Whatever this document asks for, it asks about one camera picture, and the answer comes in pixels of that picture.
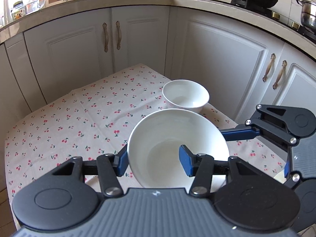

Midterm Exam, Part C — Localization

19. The cherry print tablecloth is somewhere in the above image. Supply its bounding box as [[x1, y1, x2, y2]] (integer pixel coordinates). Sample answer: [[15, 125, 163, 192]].
[[4, 63, 287, 206]]

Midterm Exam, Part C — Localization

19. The floral bowl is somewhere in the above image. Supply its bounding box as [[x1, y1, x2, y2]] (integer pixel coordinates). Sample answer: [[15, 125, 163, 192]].
[[127, 109, 229, 190], [162, 79, 210, 113], [274, 170, 287, 184]]

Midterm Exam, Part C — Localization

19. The steel cooking pot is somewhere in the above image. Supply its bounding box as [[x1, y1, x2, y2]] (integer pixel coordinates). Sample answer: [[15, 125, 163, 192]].
[[296, 0, 316, 33]]

